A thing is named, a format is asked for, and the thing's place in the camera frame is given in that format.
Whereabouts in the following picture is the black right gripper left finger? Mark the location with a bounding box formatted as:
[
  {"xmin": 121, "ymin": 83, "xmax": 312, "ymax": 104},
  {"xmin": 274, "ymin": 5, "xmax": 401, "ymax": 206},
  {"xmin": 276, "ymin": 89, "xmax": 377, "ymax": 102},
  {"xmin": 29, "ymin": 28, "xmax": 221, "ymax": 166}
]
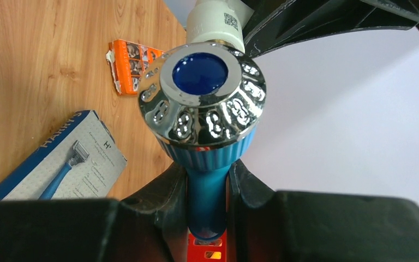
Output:
[{"xmin": 0, "ymin": 164, "xmax": 188, "ymax": 261}]

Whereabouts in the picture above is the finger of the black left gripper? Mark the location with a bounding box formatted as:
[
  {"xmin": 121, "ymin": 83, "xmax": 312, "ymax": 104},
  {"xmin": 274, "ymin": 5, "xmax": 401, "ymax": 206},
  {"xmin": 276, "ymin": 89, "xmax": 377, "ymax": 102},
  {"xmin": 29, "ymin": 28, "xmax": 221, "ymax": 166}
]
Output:
[{"xmin": 243, "ymin": 0, "xmax": 419, "ymax": 58}]

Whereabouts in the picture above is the blue plastic water faucet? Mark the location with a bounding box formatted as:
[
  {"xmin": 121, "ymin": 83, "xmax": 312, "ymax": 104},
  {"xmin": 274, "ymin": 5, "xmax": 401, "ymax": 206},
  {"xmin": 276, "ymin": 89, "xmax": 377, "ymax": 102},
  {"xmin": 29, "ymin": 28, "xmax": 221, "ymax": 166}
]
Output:
[{"xmin": 138, "ymin": 42, "xmax": 267, "ymax": 241}]

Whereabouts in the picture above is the orange blister pack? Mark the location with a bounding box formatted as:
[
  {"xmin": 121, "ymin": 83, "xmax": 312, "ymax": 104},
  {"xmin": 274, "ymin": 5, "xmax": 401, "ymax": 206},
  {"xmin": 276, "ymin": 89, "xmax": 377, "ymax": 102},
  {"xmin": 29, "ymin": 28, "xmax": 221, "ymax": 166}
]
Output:
[{"xmin": 106, "ymin": 39, "xmax": 164, "ymax": 96}]

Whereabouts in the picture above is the blue grey razor box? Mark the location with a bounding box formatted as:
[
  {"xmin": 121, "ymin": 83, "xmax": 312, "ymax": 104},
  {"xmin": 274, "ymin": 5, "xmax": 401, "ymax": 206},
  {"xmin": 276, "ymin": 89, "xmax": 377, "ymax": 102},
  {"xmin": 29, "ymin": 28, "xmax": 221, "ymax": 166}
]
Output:
[{"xmin": 0, "ymin": 110, "xmax": 127, "ymax": 201}]

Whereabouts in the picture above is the red plastic shopping basket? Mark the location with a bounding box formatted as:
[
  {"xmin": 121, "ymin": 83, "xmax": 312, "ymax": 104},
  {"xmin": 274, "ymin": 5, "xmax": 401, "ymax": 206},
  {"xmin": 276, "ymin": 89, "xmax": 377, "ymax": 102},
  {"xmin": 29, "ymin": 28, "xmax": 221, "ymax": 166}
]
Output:
[{"xmin": 187, "ymin": 232, "xmax": 227, "ymax": 262}]

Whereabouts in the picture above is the white plastic pipe elbow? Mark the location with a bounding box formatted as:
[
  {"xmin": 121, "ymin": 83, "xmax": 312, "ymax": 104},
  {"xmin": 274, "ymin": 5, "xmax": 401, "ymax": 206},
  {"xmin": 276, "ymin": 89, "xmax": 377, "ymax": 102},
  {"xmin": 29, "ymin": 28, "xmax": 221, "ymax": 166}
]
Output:
[{"xmin": 186, "ymin": 0, "xmax": 254, "ymax": 53}]

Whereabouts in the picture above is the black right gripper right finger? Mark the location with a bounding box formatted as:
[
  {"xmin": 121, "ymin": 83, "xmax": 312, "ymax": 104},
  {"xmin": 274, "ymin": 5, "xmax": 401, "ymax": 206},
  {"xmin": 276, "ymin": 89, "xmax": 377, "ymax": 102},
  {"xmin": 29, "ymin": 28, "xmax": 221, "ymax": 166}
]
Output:
[{"xmin": 228, "ymin": 161, "xmax": 419, "ymax": 261}]

